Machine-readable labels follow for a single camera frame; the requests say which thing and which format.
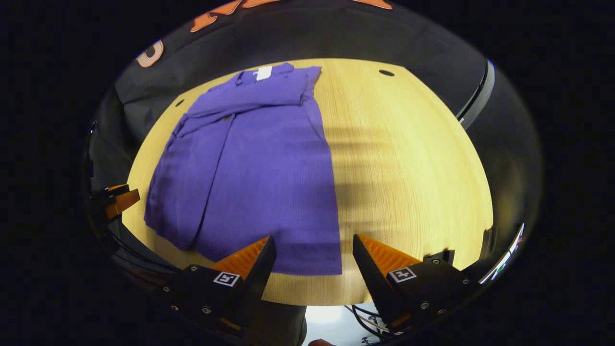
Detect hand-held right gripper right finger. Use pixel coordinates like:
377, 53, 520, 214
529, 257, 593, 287
352, 234, 481, 332

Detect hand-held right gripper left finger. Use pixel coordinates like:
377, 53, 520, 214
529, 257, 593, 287
161, 235, 278, 337

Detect purple shirt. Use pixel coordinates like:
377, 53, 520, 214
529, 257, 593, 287
143, 62, 343, 277

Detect black side cloth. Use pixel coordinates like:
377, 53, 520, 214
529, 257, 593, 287
461, 62, 543, 231
86, 86, 145, 193

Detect person's dark trousers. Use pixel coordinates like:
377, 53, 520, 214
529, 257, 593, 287
247, 300, 308, 346

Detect white vertical pole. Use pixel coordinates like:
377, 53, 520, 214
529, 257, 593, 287
456, 59, 496, 129

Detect black backdrop cloth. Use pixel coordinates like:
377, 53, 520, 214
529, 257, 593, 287
113, 0, 488, 125

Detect black cable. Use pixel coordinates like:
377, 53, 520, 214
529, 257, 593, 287
344, 304, 387, 343
103, 223, 185, 277

